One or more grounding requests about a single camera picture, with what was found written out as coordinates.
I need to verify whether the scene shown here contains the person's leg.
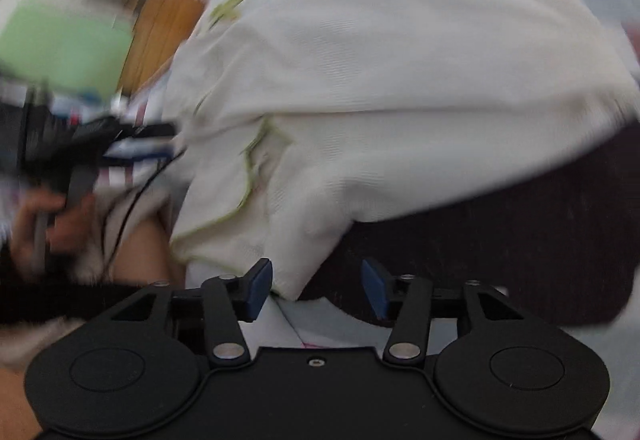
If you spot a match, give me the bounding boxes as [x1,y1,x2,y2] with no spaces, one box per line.
[112,212,188,293]

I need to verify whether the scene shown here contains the striped white shorts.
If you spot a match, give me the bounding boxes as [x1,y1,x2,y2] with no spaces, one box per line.
[75,95,176,283]

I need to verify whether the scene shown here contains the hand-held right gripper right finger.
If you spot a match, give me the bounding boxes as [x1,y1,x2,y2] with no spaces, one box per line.
[360,258,525,367]

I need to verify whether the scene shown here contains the light green panel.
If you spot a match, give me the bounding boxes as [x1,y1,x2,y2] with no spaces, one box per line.
[0,2,135,95]

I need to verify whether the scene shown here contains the black cable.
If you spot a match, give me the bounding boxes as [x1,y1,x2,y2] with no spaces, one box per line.
[99,144,188,282]

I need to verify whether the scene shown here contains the person's left hand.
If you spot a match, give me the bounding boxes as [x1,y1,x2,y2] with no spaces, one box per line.
[9,190,98,273]

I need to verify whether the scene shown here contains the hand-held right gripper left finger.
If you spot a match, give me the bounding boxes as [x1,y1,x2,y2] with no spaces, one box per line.
[109,258,274,369]

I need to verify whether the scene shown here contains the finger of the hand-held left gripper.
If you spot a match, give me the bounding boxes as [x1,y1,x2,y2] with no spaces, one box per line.
[97,117,183,162]

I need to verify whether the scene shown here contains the white robe with green trim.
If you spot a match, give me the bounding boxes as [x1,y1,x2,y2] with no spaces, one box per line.
[162,0,640,302]

